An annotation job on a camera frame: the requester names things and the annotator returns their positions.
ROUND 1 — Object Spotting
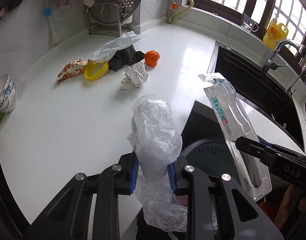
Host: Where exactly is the stainless steel dish rack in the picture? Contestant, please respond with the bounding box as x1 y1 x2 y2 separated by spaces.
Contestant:
86 2 131 37

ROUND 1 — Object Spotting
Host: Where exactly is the translucent white plastic bag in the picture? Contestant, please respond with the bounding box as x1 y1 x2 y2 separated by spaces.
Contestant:
89 31 141 63

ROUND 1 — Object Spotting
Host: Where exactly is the glass mug on sill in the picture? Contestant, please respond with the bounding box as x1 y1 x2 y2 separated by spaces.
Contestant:
241 14 259 33

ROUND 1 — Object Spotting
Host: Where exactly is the floral ceramic bowl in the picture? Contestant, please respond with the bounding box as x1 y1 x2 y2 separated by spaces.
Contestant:
0 74 14 105
0 83 17 113

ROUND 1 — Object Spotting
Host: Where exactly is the yellow plastic container lid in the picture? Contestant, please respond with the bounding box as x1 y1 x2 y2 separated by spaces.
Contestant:
84 61 109 81

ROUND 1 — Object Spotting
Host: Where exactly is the white bottle brush blue handle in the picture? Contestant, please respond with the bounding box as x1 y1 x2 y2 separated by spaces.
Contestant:
43 0 60 44

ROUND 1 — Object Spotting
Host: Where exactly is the yellow detergent bottle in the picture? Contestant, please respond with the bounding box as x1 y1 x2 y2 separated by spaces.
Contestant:
263 17 289 50

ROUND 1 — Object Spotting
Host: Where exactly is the clear toothbrush blister package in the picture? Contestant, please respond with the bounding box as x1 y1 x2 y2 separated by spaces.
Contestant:
198 73 272 201

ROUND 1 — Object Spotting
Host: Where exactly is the black terry cloth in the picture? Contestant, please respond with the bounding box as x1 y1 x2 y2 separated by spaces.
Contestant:
108 45 145 72

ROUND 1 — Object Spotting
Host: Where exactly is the gas valve with orange knob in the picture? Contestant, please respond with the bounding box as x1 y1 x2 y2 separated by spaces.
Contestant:
166 0 180 23

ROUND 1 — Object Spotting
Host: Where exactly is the clear plastic bag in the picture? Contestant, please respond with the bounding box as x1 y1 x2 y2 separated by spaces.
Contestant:
128 95 187 232

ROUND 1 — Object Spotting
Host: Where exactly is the crumpled printed white paper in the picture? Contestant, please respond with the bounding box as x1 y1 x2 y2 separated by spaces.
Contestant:
120 61 149 90

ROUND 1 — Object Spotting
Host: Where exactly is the chrome sink faucet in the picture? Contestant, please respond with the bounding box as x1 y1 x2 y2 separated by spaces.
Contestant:
261 38 306 75

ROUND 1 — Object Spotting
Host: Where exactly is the operator hand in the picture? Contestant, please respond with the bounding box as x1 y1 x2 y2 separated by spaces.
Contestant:
274 185 306 230

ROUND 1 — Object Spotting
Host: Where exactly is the lower floral ceramic bowl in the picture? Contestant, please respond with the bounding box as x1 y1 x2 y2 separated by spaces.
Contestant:
0 83 17 113

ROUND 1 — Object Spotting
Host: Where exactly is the black kitchen sink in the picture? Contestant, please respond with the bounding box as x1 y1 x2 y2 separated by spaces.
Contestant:
208 42 305 150

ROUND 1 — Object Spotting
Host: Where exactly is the orange plastic ball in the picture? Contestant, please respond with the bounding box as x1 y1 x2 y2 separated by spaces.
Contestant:
144 50 160 67

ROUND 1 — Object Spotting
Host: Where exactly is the yellow gas hose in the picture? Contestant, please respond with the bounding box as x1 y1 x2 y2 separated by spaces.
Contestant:
168 0 194 23

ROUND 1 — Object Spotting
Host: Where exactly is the red white snack bag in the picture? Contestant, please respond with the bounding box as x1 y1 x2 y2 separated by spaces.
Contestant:
57 59 90 81

